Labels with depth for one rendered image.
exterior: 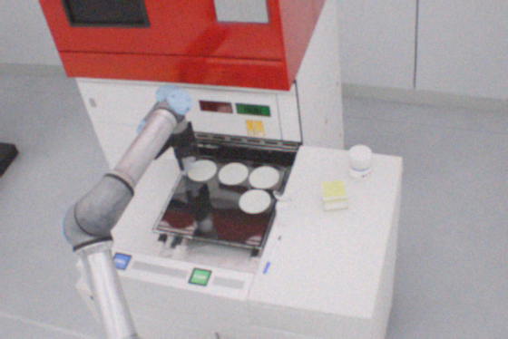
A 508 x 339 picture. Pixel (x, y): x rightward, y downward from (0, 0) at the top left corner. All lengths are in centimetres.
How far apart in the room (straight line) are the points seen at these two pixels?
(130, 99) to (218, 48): 48
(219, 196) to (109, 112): 55
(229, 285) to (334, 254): 31
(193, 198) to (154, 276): 37
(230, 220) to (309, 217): 27
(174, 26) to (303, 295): 87
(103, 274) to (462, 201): 208
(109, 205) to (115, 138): 86
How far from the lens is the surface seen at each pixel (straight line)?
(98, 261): 163
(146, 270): 183
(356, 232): 180
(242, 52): 182
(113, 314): 162
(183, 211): 202
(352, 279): 170
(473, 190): 328
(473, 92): 371
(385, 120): 364
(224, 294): 172
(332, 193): 181
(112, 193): 154
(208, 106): 207
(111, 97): 224
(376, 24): 349
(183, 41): 187
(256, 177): 208
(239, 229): 193
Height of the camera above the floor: 237
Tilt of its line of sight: 44 degrees down
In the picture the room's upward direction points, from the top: 11 degrees counter-clockwise
